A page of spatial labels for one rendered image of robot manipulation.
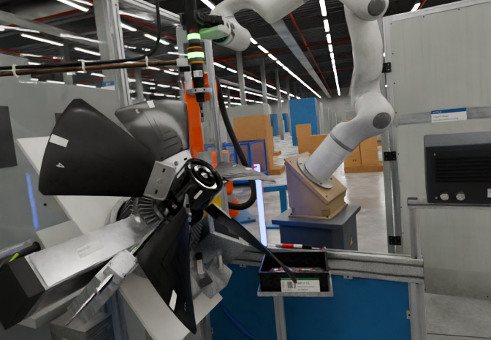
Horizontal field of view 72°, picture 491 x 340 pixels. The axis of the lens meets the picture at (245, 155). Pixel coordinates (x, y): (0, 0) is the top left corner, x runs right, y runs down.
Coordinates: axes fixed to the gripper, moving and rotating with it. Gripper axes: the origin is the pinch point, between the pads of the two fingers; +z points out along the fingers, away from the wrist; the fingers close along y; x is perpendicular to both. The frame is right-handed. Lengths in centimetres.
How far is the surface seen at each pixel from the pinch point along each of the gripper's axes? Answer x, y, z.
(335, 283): -91, -27, -35
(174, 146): -35.1, 7.5, 4.7
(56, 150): -32, 12, 38
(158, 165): -38.8, 3.0, 17.5
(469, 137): -41, -69, -34
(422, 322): -100, -54, -33
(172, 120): -27.3, 11.3, -0.6
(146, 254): -51, -12, 41
